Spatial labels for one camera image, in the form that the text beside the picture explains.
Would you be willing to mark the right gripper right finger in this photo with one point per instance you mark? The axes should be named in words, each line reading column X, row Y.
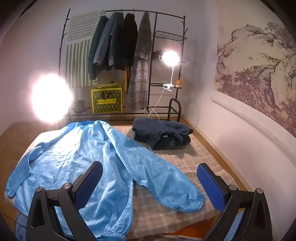
column 214, row 186

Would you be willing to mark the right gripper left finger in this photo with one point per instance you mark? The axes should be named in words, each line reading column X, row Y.
column 85, row 184

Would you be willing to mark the light blue work coat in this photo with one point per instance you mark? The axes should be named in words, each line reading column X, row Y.
column 47, row 172

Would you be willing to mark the orange sheet under cover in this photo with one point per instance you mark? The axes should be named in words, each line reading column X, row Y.
column 197, row 230

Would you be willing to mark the beige plaid bed cover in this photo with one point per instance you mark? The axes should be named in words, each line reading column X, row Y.
column 140, row 193

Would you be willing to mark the small dark potted plant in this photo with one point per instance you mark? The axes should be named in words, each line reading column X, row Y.
column 79, row 106

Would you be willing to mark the folded dark navy garment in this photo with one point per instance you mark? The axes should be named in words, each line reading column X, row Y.
column 161, row 134

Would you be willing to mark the yellow green storage box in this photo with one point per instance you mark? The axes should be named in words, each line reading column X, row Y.
column 107, row 98

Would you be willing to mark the bright round studio light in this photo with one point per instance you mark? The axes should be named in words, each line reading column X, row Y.
column 51, row 98

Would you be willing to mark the small teddy bear toy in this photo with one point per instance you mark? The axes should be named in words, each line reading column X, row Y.
column 178, row 83

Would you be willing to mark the white clip-on lamp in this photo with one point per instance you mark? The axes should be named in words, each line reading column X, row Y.
column 171, row 59

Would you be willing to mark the black hanging coat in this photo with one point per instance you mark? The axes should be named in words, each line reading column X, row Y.
column 127, row 43

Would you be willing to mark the blue denim hanging jacket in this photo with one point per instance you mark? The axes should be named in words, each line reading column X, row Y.
column 109, row 40

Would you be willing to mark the landscape painting wall mural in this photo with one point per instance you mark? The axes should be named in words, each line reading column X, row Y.
column 257, row 67

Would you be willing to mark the green striped wall poster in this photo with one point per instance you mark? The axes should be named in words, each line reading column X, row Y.
column 76, row 47

